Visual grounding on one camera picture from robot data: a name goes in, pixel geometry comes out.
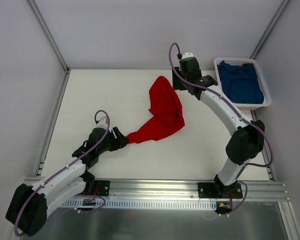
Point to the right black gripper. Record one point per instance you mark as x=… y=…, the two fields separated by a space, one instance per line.
x=176 y=81

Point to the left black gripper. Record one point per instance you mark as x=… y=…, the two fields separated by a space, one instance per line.
x=117 y=139

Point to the red t shirt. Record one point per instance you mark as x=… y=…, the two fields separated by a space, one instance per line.
x=167 y=114

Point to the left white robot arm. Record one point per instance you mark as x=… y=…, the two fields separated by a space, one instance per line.
x=31 y=205

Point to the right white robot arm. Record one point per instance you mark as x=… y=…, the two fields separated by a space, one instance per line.
x=246 y=140

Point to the white plastic basket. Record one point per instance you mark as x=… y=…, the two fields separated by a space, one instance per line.
x=262 y=83

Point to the blue t shirt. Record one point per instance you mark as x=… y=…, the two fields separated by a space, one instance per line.
x=240 y=83

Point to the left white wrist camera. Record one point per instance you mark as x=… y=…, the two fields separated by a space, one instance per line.
x=103 y=123

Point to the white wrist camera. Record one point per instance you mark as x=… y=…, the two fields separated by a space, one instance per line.
x=103 y=123
x=187 y=56

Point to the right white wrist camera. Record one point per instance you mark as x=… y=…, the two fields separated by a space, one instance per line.
x=187 y=56

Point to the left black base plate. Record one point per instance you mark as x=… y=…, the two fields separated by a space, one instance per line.
x=97 y=187

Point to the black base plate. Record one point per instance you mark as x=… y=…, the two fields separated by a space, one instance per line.
x=97 y=187
x=213 y=190

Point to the aluminium mounting rail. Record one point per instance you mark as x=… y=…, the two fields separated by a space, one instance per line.
x=151 y=189

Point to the white slotted cable duct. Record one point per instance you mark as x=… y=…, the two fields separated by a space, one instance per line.
x=144 y=204

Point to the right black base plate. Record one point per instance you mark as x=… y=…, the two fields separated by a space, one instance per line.
x=213 y=190

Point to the right aluminium frame post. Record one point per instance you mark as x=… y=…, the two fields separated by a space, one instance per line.
x=270 y=27

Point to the aluminium frame post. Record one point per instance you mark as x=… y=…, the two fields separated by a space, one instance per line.
x=47 y=33
x=270 y=27

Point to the left aluminium frame post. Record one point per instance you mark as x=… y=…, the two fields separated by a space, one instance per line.
x=47 y=33

